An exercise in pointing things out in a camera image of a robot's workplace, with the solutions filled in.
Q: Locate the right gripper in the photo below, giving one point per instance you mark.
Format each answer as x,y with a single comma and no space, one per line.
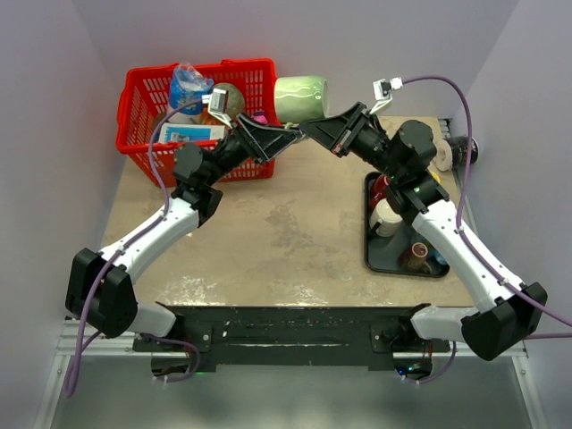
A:
340,132

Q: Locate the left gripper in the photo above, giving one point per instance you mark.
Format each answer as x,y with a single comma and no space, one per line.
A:
264,143

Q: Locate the green mug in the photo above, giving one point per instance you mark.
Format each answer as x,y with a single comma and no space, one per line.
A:
301,98

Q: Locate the dark red mug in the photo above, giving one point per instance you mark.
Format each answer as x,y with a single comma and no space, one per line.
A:
378,190

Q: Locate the cream white mug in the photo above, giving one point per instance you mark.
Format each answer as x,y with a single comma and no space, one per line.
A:
384,221

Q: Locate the brown maroon mug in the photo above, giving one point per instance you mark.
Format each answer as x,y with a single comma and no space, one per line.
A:
414,259

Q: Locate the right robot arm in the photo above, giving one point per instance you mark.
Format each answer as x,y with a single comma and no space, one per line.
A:
505,309

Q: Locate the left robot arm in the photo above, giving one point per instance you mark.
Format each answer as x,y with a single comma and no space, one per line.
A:
101,286

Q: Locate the blue mug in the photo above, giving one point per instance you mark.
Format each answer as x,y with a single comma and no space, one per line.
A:
438,258

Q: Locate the pink purple toy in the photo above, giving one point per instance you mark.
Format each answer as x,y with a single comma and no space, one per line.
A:
260,117

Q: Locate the green melon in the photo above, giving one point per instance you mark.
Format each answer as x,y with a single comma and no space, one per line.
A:
236,103

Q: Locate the blue white plastic bag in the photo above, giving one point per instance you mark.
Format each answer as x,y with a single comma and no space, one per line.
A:
187,85

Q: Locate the blue white box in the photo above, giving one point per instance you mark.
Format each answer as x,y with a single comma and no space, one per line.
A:
181,133

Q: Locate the red plastic basket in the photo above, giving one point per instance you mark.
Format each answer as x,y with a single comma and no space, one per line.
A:
145,96

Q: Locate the black white paper cup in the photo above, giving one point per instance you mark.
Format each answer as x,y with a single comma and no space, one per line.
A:
453,152

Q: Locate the black tray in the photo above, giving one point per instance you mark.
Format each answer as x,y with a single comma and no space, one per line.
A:
381,254

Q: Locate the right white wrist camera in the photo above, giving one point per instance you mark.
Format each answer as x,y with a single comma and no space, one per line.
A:
383,90

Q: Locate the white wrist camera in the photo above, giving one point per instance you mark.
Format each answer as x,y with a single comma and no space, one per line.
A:
383,90
216,102

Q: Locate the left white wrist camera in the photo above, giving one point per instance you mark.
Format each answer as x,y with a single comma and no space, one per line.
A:
216,102

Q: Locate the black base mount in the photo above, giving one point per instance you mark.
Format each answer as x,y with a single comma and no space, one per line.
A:
371,337

